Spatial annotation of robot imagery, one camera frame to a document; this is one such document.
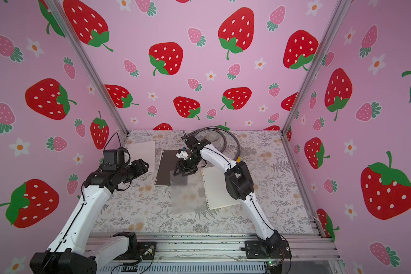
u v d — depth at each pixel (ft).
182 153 2.90
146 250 2.33
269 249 2.09
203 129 4.00
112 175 1.76
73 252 1.27
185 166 2.66
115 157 1.91
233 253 2.41
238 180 2.05
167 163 3.45
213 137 3.83
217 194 3.03
